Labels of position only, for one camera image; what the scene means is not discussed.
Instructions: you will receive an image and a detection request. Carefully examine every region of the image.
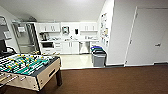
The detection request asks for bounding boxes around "white drawer cabinet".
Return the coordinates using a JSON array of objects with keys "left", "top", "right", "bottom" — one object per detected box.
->
[
  {"left": 89, "top": 40, "right": 100, "bottom": 48},
  {"left": 53, "top": 41, "right": 63, "bottom": 54}
]

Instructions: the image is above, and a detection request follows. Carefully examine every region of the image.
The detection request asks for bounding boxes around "blue lidded waste bin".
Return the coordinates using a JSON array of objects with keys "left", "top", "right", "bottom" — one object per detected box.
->
[{"left": 90, "top": 45, "right": 104, "bottom": 52}]

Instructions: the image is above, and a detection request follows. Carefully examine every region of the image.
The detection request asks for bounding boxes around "white sink base cabinet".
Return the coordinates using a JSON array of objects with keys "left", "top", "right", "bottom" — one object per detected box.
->
[{"left": 61, "top": 40, "right": 81, "bottom": 55}]

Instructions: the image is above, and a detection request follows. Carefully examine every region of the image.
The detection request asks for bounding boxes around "green lidded waste bin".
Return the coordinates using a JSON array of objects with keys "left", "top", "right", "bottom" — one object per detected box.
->
[{"left": 91, "top": 48, "right": 106, "bottom": 54}]

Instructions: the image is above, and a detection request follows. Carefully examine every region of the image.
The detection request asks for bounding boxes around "grey waste bin black lid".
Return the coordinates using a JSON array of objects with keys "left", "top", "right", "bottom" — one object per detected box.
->
[{"left": 92, "top": 51, "right": 108, "bottom": 68}]

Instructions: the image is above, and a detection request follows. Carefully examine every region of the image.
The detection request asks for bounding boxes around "built-in microwave oven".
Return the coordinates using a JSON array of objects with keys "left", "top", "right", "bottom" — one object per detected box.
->
[{"left": 40, "top": 41, "right": 55, "bottom": 50}]

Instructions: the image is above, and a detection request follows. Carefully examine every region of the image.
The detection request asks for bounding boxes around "coffee machine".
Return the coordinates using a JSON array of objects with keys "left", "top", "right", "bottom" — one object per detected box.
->
[{"left": 39, "top": 32, "right": 50, "bottom": 42}]

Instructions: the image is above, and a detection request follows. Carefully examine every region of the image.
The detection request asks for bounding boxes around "stainless steel refrigerator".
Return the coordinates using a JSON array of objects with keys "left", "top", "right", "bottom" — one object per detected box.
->
[{"left": 12, "top": 21, "right": 41, "bottom": 55}]

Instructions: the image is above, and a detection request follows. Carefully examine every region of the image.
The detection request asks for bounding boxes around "foosball table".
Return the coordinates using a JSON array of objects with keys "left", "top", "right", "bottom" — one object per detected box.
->
[{"left": 0, "top": 53, "right": 63, "bottom": 93}]

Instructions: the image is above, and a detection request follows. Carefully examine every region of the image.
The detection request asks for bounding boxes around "white door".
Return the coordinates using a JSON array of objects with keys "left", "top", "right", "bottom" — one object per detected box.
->
[{"left": 124, "top": 6, "right": 168, "bottom": 66}]

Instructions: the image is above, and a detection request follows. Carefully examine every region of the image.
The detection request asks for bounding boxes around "white paper notice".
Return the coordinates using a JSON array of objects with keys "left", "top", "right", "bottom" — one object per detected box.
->
[{"left": 17, "top": 26, "right": 26, "bottom": 34}]

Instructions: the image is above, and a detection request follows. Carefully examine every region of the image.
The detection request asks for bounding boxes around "black monitor screen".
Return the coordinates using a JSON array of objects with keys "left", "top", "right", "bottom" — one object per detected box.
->
[{"left": 0, "top": 39, "right": 8, "bottom": 56}]

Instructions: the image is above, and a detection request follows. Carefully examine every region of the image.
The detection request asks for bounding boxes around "white wall cabinet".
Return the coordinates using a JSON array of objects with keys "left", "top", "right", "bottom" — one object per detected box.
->
[
  {"left": 79, "top": 21, "right": 100, "bottom": 33},
  {"left": 35, "top": 22, "right": 61, "bottom": 34}
]

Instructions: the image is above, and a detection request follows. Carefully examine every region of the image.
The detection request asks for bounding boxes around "large colourful wall poster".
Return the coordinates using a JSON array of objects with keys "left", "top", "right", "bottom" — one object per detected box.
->
[{"left": 99, "top": 12, "right": 110, "bottom": 48}]

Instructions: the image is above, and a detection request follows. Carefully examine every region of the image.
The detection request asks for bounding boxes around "metal door lever handle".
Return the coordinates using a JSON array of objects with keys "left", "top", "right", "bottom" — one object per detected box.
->
[{"left": 153, "top": 42, "right": 162, "bottom": 47}]

